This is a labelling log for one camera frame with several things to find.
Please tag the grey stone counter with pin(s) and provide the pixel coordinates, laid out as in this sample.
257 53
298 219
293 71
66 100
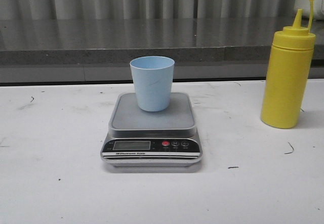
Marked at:
94 51

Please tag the silver electronic kitchen scale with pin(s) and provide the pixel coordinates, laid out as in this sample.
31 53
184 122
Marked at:
137 138

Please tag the yellow squeeze bottle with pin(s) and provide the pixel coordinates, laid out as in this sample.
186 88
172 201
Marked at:
288 69

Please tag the light blue plastic cup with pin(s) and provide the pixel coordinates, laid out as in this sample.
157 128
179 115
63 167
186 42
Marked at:
152 77

